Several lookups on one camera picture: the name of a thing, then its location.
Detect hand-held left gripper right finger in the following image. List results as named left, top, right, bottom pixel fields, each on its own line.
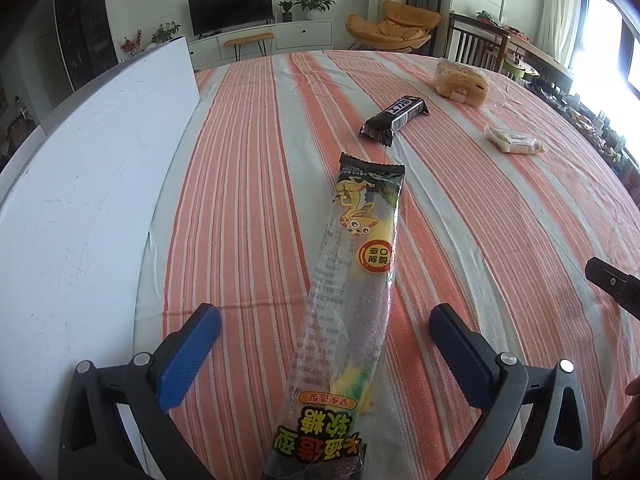
left=429, top=302, right=596, bottom=480

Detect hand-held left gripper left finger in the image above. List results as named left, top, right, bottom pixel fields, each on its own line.
left=57, top=302, right=222, bottom=480

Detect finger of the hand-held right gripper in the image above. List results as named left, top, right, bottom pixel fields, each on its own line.
left=585, top=256, right=640, bottom=321

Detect long gummy candy packet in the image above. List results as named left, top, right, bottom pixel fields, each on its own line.
left=262, top=152, right=405, bottom=480

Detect beige cake packet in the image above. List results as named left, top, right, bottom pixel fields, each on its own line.
left=484, top=125, right=545, bottom=156

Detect bread loaf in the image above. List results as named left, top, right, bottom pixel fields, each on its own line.
left=434, top=57, right=501, bottom=108

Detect dark chocolate bar packet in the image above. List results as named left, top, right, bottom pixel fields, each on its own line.
left=358, top=95, right=430, bottom=147

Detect orange grey striped tablecloth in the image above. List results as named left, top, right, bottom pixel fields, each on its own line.
left=135, top=50, right=640, bottom=480

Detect white board panel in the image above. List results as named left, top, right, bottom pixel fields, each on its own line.
left=0, top=35, right=201, bottom=480

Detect wooden side table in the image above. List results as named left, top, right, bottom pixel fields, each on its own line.
left=505, top=35, right=576, bottom=91

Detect window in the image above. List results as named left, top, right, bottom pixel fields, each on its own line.
left=570, top=0, right=640, bottom=106

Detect wooden slatted chair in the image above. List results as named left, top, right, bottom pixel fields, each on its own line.
left=446, top=12, right=511, bottom=73

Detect red flowers in vase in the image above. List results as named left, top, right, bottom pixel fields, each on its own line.
left=120, top=30, right=143, bottom=58

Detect wooden stool with metal legs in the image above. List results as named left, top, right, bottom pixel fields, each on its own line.
left=223, top=32, right=276, bottom=62

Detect bushy potted plant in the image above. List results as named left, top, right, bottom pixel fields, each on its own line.
left=150, top=21, right=182, bottom=46

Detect orange lounge chair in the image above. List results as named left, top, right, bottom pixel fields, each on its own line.
left=345, top=0, right=442, bottom=53

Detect white television cabinet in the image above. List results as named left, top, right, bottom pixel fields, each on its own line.
left=187, top=20, right=334, bottom=72

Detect black television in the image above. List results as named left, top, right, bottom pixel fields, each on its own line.
left=188, top=0, right=274, bottom=37

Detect dark display cabinet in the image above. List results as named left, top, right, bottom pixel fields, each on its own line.
left=52, top=0, right=121, bottom=93

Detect large leafy potted plant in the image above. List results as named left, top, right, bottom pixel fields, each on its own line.
left=292, top=0, right=338, bottom=22

